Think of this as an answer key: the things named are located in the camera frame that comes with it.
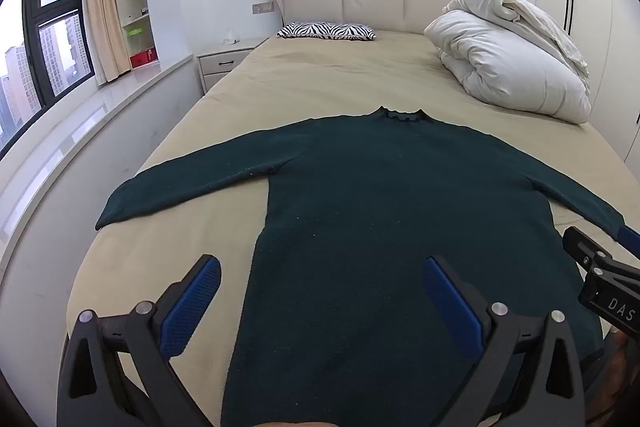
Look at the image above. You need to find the black framed window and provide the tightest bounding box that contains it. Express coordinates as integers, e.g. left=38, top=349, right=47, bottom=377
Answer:
left=0, top=0, right=96, bottom=158

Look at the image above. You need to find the dark green sweater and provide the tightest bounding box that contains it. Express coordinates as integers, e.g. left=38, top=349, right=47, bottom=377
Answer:
left=95, top=106, right=628, bottom=427

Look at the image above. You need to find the white wardrobe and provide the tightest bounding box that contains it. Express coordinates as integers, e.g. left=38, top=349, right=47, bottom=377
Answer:
left=532, top=0, right=640, bottom=162

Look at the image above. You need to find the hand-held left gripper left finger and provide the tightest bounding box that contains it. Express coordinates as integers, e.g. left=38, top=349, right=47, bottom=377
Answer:
left=56, top=254, right=236, bottom=427

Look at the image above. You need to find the beige curtain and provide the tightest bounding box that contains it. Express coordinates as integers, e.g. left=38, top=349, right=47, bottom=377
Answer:
left=80, top=0, right=132, bottom=86

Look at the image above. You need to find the bed with beige sheet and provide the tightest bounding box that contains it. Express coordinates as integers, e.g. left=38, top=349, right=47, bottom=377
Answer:
left=65, top=29, right=640, bottom=427

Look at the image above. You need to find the white rolled duvet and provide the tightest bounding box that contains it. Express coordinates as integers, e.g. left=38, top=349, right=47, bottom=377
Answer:
left=424, top=0, right=592, bottom=124

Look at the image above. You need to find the person's right hand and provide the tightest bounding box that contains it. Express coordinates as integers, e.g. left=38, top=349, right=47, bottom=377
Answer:
left=606, top=331, right=640, bottom=410

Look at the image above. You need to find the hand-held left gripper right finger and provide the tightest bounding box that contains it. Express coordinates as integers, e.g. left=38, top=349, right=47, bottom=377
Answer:
left=422, top=255, right=589, bottom=427

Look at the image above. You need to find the zebra striped pillow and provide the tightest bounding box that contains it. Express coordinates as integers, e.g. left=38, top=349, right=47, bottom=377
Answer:
left=276, top=22, right=377, bottom=42

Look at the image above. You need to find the white window ledge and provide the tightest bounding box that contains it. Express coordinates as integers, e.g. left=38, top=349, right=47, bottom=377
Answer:
left=0, top=54, right=196, bottom=253

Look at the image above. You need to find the white nightstand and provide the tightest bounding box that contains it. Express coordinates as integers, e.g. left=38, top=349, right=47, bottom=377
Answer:
left=196, top=38, right=269, bottom=96

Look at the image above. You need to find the red box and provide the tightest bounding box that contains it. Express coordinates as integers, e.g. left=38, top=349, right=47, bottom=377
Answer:
left=129, top=48, right=157, bottom=68

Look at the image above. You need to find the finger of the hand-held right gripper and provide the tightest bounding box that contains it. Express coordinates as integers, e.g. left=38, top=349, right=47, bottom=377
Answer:
left=616, top=223, right=640, bottom=259
left=562, top=226, right=615, bottom=269

